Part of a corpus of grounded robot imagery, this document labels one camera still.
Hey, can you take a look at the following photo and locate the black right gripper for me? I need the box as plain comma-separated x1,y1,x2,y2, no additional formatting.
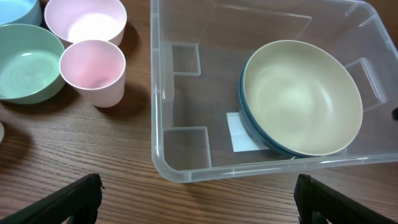
392,108,398,121

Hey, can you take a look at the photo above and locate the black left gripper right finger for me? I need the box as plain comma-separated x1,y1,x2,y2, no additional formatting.
294,174,395,224

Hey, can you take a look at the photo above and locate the cream cup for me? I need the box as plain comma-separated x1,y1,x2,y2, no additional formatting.
0,122,5,143

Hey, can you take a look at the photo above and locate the pink bowl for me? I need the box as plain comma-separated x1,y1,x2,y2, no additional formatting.
44,0,127,48

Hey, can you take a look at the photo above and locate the mint green bowl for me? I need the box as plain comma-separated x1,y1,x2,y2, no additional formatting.
1,24,65,105

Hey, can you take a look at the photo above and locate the white label in bin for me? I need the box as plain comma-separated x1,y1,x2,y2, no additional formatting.
226,113,269,152

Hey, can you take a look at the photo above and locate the dark teal plate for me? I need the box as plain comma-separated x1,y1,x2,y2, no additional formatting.
238,63,310,158
239,105,297,157

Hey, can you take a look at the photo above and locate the pink cup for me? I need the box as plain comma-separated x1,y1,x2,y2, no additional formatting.
59,40,126,108

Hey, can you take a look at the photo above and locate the clear plastic storage bin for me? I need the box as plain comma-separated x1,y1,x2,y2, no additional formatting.
150,1,397,183

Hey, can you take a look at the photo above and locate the cream plate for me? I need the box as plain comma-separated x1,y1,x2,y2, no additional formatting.
243,40,363,157

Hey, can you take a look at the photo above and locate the light blue bowl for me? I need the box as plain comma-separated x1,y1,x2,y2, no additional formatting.
0,0,43,26

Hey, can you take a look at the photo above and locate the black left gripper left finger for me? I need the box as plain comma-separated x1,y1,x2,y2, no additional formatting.
1,173,103,224

